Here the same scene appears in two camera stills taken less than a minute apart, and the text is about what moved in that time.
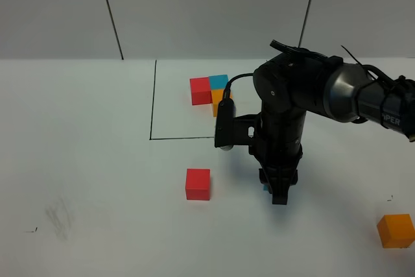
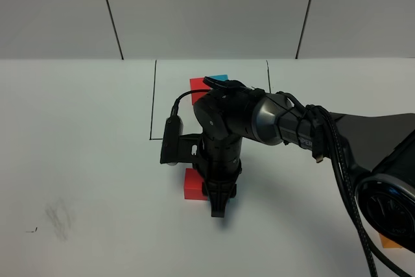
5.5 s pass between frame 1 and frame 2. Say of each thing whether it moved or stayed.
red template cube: stayed
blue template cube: stayed
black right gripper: moved
